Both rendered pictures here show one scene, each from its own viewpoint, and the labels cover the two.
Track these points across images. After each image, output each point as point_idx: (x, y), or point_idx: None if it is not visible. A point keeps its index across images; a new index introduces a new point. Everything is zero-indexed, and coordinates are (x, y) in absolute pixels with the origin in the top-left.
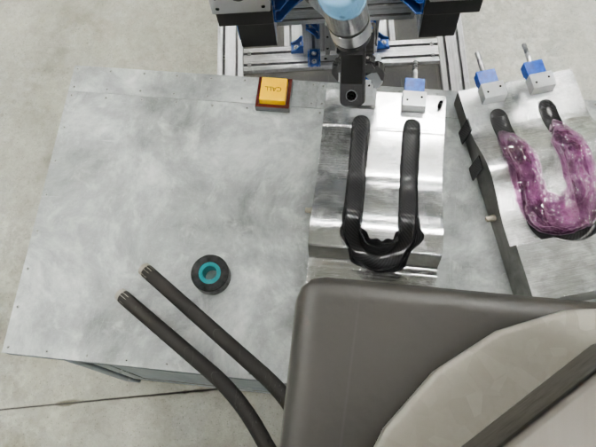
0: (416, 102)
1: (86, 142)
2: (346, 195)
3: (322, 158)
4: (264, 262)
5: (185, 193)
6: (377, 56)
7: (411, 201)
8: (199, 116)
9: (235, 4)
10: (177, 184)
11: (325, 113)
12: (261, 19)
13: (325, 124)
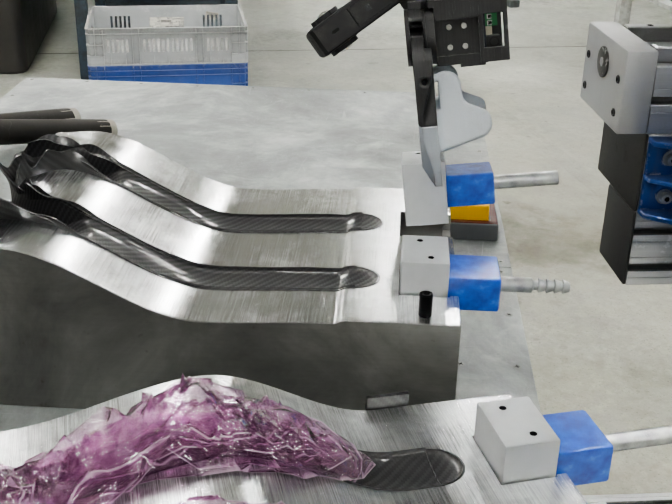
0: (412, 250)
1: (340, 103)
2: (166, 189)
3: (272, 191)
4: None
5: (242, 160)
6: (478, 107)
7: (130, 259)
8: (398, 167)
9: (597, 85)
10: (262, 155)
11: (381, 189)
12: (627, 188)
13: (354, 190)
